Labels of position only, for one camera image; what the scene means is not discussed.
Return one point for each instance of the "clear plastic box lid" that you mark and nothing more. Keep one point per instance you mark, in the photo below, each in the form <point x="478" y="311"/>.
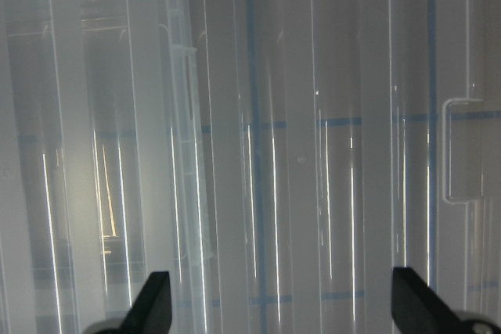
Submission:
<point x="277" y="157"/>

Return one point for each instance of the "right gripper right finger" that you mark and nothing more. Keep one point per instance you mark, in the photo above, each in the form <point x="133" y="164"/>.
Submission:
<point x="416" y="308"/>

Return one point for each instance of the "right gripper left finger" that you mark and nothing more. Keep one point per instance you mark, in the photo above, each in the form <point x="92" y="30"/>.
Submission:
<point x="151" y="312"/>

